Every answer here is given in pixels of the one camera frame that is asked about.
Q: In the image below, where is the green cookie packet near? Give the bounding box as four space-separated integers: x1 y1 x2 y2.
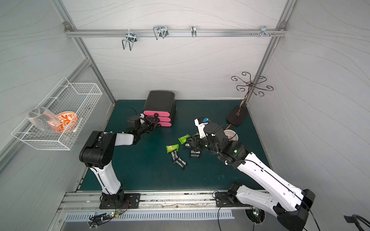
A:
166 144 179 153

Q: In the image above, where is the metal hook small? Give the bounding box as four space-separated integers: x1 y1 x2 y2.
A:
191 26 197 38

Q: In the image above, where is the white wire basket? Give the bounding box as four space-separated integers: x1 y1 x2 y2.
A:
12 78 102 151

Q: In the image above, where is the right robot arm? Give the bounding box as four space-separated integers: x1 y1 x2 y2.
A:
187 117 316 231

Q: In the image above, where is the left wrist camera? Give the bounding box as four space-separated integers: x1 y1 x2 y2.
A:
128 115 141 130

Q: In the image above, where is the electronics cable bundle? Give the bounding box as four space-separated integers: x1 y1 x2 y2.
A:
88 202 131 229

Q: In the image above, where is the metal hook middle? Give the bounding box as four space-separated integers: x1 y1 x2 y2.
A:
153 26 169 40

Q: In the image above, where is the green table mat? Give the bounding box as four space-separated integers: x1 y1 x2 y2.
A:
105 100 272 191

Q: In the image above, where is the white patterned bowl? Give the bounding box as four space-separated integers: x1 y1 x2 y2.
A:
224 130 239 141

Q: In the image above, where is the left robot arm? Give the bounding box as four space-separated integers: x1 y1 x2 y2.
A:
79 114 160 207

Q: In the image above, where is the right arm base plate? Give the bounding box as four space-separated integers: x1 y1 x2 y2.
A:
213 191 237 208

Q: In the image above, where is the black pink drawer cabinet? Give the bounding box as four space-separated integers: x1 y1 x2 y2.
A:
143 90 176 127

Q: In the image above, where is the aluminium cross rail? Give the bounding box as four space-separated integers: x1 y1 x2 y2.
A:
65 28 288 38

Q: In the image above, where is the metal hook right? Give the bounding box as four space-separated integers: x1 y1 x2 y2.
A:
251 26 276 38

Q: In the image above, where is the orange patterned bowl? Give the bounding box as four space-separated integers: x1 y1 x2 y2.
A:
53 111 78 133

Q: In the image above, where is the metal hook left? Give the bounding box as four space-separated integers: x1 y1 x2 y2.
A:
121 31 137 51

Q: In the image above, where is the green cookie packet centre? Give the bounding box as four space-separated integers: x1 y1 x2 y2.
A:
178 134 190 145

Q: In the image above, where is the black mug tree stand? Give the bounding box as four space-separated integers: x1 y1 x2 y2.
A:
226 71 274 125

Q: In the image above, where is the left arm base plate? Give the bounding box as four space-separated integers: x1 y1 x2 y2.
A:
99 193 141 209

